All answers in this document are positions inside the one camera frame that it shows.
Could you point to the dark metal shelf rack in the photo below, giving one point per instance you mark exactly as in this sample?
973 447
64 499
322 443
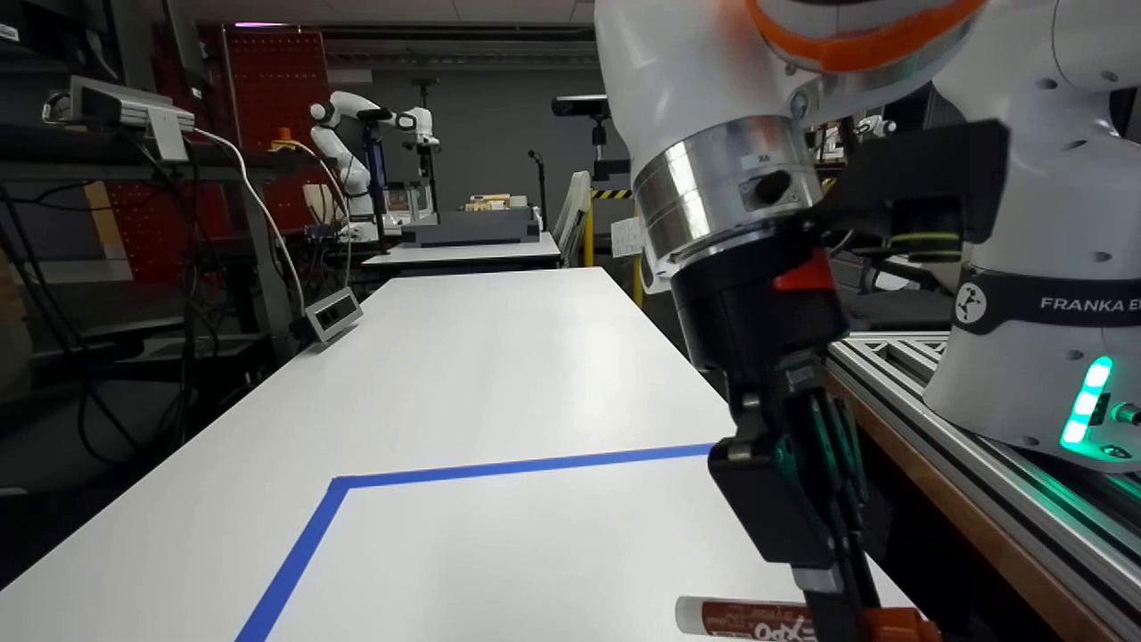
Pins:
129 297

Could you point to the white stereo camera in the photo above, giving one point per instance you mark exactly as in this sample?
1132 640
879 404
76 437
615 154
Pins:
119 109

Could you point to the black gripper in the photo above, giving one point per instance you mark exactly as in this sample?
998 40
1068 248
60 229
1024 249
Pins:
762 322

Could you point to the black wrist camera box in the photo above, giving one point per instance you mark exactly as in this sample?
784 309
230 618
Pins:
928 180

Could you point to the brown marker pen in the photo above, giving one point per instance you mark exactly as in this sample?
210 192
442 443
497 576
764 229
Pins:
744 618

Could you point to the blue tape line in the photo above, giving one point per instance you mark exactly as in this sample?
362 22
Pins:
476 475

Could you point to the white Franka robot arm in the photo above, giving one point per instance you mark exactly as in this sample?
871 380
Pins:
699 95

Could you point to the small grey box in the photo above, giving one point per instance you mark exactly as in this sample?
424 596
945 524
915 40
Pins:
334 313

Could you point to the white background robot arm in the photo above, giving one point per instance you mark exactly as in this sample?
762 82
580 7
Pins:
342 154

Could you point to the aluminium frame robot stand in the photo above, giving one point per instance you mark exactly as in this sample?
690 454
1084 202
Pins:
1034 499

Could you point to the white background table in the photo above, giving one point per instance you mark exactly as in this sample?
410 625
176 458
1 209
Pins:
466 249

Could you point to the black case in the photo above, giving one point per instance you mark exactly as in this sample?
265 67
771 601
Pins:
476 225

